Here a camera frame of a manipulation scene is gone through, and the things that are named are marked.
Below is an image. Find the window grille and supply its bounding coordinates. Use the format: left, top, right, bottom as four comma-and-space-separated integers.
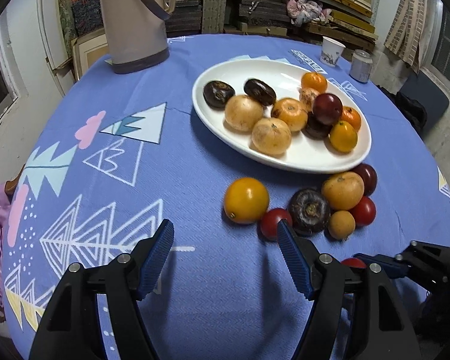
424, 7, 450, 91

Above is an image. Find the shelf with wooden boards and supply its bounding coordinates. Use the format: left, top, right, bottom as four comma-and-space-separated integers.
56, 0, 379, 46

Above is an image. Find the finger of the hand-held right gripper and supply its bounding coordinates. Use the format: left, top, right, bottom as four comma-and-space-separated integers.
405, 241, 450, 268
354, 254, 412, 279

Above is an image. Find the pink crumpled cloth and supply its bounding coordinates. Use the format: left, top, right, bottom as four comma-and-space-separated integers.
285, 0, 332, 27

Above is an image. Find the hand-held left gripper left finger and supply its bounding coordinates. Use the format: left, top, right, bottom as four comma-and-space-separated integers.
29, 218, 175, 360

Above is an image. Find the dark red plum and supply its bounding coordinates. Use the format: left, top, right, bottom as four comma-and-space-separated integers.
354, 164, 377, 197
312, 93, 343, 125

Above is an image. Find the red tomato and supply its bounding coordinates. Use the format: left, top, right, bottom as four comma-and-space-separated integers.
340, 258, 366, 271
260, 208, 293, 241
349, 196, 377, 227

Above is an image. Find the white round plate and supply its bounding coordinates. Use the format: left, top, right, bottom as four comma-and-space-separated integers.
192, 59, 372, 174

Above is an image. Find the brown-spotted orange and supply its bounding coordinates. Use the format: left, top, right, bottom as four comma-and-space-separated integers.
271, 98, 309, 132

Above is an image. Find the blue patterned tablecloth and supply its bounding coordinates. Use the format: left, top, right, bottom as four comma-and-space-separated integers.
2, 34, 450, 360

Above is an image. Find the beige thermos jug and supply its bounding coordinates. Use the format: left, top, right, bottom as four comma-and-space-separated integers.
98, 0, 172, 75

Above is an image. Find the tan-orange round fruit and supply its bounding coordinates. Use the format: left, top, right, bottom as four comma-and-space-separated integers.
321, 171, 364, 211

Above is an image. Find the yellow-orange citrus fruit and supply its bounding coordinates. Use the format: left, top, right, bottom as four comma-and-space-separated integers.
329, 120, 358, 153

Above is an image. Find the small tan longan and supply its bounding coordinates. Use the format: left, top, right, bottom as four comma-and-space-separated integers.
328, 210, 356, 241

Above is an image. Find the tan round pear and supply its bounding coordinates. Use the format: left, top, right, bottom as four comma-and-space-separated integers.
224, 95, 265, 133
251, 117, 292, 155

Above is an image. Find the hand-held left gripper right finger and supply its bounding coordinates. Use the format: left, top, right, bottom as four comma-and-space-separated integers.
277, 219, 422, 360

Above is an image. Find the white paper cup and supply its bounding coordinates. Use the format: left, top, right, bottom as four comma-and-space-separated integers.
320, 37, 346, 67

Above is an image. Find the dark blue chair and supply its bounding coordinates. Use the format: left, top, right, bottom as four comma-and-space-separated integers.
382, 71, 450, 132

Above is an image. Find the checkered hanging cloth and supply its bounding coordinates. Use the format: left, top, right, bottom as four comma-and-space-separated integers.
383, 0, 443, 74

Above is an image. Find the large yellow-orange round fruit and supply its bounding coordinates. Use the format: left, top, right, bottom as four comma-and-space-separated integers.
224, 177, 270, 224

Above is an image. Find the small peach-coloured fruit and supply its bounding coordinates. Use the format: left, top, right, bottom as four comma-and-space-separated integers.
299, 87, 320, 111

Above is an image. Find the silver drink can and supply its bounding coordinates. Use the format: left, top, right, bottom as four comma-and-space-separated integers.
349, 50, 373, 83

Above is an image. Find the small orange tangerine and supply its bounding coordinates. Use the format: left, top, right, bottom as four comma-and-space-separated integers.
301, 72, 328, 94
339, 106, 362, 132

